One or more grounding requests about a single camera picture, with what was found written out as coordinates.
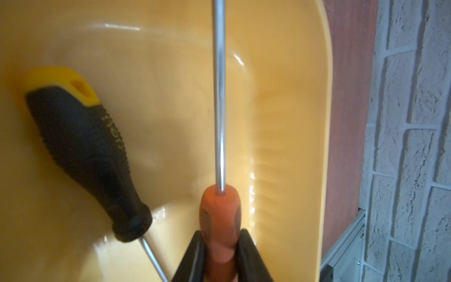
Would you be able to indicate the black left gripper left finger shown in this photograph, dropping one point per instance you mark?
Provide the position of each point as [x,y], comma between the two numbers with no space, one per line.
[191,267]

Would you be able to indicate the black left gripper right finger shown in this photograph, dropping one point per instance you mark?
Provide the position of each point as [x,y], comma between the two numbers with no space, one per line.
[250,266]

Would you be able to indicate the orange black long screwdriver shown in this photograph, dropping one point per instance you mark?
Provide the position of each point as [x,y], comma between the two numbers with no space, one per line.
[220,208]

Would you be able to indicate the black screwdriver yellow cap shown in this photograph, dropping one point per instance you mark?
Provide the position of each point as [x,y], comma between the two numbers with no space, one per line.
[85,143]

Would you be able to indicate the yellow plastic storage box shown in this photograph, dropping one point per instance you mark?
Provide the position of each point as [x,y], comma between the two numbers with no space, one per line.
[151,65]

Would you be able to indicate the aluminium front rail frame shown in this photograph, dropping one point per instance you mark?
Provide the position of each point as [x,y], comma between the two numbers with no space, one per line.
[343,263]

